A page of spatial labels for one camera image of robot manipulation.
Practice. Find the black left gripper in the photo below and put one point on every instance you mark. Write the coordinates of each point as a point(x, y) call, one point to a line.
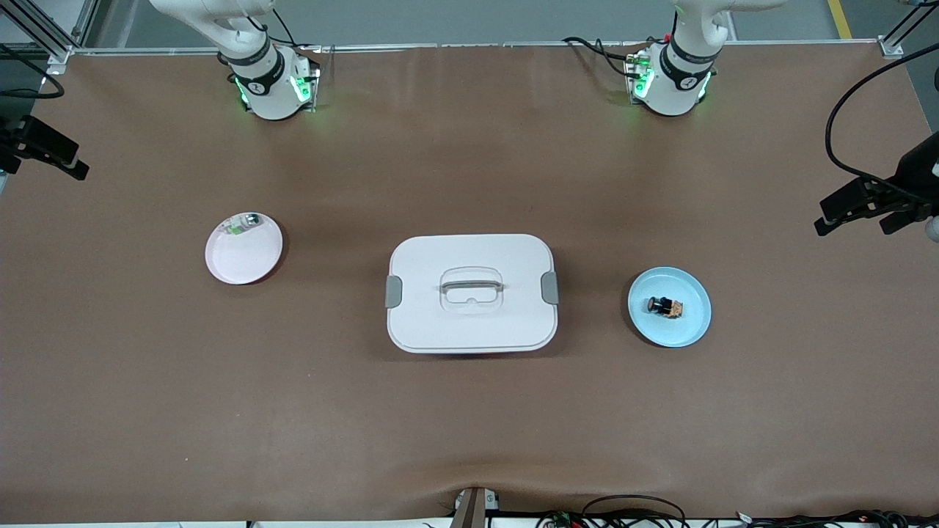
point(917, 174)

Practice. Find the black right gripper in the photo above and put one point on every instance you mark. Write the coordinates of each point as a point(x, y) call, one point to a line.
point(28, 137)

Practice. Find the orange and black push-button switch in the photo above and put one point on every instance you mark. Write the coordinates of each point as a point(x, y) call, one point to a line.
point(666, 307)

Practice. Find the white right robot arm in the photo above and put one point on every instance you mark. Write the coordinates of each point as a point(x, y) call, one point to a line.
point(268, 92)

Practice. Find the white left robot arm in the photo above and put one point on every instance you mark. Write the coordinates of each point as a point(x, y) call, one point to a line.
point(678, 81)

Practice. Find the pink round plate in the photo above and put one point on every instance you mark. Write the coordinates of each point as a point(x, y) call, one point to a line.
point(242, 260)

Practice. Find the light blue round plate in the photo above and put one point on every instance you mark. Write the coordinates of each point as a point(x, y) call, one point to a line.
point(671, 334)

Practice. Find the brown table cover mat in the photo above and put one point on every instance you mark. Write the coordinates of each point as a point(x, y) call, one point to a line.
point(469, 425)

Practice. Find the aluminium frame post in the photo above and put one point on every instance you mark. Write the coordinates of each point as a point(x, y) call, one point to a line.
point(891, 48)
point(59, 53)

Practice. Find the green and clear push-button switch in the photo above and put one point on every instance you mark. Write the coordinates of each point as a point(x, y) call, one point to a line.
point(246, 220)

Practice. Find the aluminium table edge rail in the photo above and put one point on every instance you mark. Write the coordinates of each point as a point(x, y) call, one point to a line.
point(440, 46)

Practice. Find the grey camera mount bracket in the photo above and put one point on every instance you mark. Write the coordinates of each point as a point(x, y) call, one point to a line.
point(473, 510)

